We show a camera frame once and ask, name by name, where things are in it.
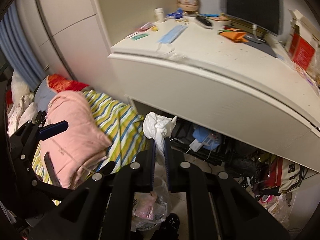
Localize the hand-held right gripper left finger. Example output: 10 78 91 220
29 137 157 240

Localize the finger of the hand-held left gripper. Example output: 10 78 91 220
10 120 69 160
21 152 75 200

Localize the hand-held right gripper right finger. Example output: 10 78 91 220
164 137 290 240

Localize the white plastic bag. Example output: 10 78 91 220
130 177 173 233

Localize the pink snack bag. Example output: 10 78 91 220
134 194 157 220

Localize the white tissue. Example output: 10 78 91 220
142 112 177 155

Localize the pink quilt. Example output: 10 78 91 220
40 90 113 189

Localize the white charger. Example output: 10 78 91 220
189 140 204 153

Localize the red orange cushion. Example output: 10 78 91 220
47 74 90 93

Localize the blue power strip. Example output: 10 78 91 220
192 126 223 153

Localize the black slipper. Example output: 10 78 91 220
160 212 180 240

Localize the striped bed sheet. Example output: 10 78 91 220
32 90 150 205

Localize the white fluffy plush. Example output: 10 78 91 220
10 70 35 100

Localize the grey furry slipper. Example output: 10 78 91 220
231 157 258 178

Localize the blue curtain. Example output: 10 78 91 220
0 5 45 90

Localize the white desk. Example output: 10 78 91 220
107 12 320 173

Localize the white wardrobe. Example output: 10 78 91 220
15 0 130 100

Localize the clear bag with colourful items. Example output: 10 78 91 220
260 192 293 223

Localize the red and white bag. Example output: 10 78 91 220
260 155 304 195

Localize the blue face mask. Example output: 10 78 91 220
156 25 188 59

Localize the small pink packet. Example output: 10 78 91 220
136 22 157 32

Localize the orange packet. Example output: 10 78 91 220
219 29 250 42

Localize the black magnifying glass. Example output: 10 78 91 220
196 15 213 28

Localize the small white cup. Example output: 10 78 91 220
154 7 165 22

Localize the blue packet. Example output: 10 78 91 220
166 9 184 19

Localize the red and white cardboard box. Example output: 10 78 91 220
285 9 318 70

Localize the black tablet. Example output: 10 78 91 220
226 0 282 35

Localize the white charging cable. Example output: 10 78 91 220
252 24 265 42

